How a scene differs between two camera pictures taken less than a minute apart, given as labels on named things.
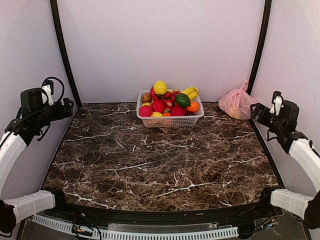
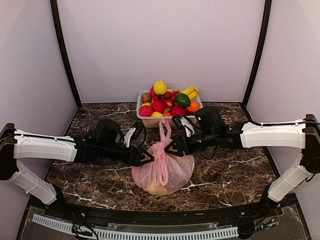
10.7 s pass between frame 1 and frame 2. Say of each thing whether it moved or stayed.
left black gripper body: moved
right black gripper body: moved
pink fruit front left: stayed
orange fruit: stayed
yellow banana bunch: stayed
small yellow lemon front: stayed
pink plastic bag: moved
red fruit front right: stayed
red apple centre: stayed
